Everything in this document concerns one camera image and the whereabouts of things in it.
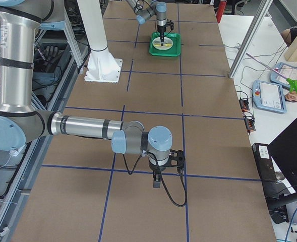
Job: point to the yellow plastic spoon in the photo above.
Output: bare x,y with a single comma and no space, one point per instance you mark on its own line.
165,44

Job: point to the person's hand on table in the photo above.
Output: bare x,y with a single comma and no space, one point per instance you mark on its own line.
291,96

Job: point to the white round plate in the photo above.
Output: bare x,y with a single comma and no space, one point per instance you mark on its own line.
166,40

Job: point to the green plastic tray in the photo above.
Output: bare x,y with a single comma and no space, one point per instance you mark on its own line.
173,52

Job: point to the red cylinder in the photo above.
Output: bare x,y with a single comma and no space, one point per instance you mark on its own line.
220,10

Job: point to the far orange black adapter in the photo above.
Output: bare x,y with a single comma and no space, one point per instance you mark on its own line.
243,101

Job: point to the orange black adapter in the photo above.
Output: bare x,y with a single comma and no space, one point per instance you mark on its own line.
243,101
249,121

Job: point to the near orange black adapter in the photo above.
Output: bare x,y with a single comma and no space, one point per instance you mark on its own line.
249,121

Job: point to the black mini computer box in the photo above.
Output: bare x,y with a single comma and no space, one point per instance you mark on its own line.
264,163

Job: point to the near teach pendant tablet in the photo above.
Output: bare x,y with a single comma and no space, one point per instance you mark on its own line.
269,96

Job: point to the teach pendant tablet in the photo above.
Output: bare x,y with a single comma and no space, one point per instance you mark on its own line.
269,96
285,69

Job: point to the far teach pendant tablet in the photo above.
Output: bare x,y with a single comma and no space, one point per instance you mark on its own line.
285,69

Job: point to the black computer monitor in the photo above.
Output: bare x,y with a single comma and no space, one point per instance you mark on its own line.
283,150

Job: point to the green plastic grabber tool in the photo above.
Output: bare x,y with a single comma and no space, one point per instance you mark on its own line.
292,83

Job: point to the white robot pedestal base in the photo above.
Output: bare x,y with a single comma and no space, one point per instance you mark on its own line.
101,66

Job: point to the aluminium frame post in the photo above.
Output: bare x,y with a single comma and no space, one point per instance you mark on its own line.
252,30

